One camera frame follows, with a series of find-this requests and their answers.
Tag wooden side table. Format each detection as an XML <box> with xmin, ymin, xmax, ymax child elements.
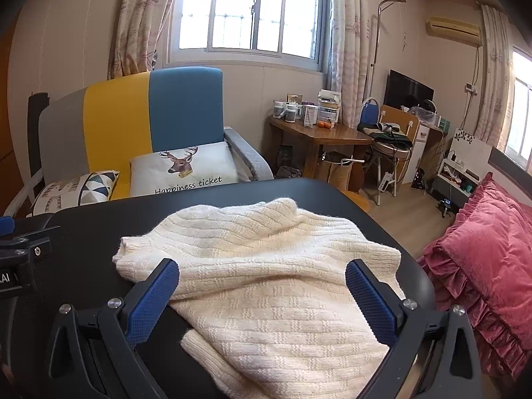
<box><xmin>268</xmin><ymin>114</ymin><xmax>374</xmax><ymax>192</ymax></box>

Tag patterned beige curtain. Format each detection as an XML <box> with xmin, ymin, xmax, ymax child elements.
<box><xmin>326</xmin><ymin>0</ymin><xmax>370</xmax><ymax>106</ymax></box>
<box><xmin>474</xmin><ymin>2</ymin><xmax>514</xmax><ymax>152</ymax></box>
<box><xmin>107</xmin><ymin>0</ymin><xmax>186</xmax><ymax>80</ymax></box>

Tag grey yellow blue sofa chair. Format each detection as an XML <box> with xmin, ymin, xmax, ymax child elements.
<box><xmin>3</xmin><ymin>67</ymin><xmax>275</xmax><ymax>219</ymax></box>

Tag white deer print pillow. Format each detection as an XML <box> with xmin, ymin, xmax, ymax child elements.
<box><xmin>130</xmin><ymin>141</ymin><xmax>250</xmax><ymax>197</ymax></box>

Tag white shelf unit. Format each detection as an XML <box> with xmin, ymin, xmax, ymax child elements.
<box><xmin>430</xmin><ymin>128</ymin><xmax>495</xmax><ymax>206</ymax></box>

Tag cream knit sweater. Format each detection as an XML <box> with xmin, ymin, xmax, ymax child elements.
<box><xmin>112</xmin><ymin>197</ymin><xmax>406</xmax><ymax>399</ymax></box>

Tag round wooden stool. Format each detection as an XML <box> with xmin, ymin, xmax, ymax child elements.
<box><xmin>341</xmin><ymin>189</ymin><xmax>371</xmax><ymax>213</ymax></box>

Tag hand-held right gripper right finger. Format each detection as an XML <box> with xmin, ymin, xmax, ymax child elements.
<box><xmin>344</xmin><ymin>259</ymin><xmax>485</xmax><ymax>399</ymax></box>

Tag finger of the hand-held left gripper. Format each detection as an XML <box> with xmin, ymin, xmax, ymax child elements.
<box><xmin>0</xmin><ymin>215</ymin><xmax>54</xmax><ymax>258</ymax></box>

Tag metal pole stand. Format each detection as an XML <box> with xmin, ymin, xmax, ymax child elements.
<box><xmin>365</xmin><ymin>0</ymin><xmax>407</xmax><ymax>104</ymax></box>

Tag geometric print pillow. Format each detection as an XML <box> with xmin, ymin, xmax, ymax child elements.
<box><xmin>27</xmin><ymin>170</ymin><xmax>121</xmax><ymax>218</ymax></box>

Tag small side window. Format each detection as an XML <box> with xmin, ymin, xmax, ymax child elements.
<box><xmin>505</xmin><ymin>46</ymin><xmax>532</xmax><ymax>159</ymax></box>

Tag black television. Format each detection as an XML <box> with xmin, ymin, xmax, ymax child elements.
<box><xmin>382</xmin><ymin>69</ymin><xmax>435</xmax><ymax>111</ymax></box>

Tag cream wall air conditioner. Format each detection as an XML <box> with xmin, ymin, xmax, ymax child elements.
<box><xmin>425</xmin><ymin>16</ymin><xmax>483</xmax><ymax>46</ymax></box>

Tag large barred window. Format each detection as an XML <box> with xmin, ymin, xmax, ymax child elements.
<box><xmin>168</xmin><ymin>0</ymin><xmax>333</xmax><ymax>73</ymax></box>

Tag blue folding chair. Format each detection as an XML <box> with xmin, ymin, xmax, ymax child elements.
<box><xmin>358</xmin><ymin>97</ymin><xmax>416</xmax><ymax>206</ymax></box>

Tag pile of clothes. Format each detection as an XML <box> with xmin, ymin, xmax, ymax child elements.
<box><xmin>357</xmin><ymin>121</ymin><xmax>414</xmax><ymax>150</ymax></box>

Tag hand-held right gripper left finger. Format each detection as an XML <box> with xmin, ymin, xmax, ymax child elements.
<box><xmin>44</xmin><ymin>258</ymin><xmax>181</xmax><ymax>399</ymax></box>

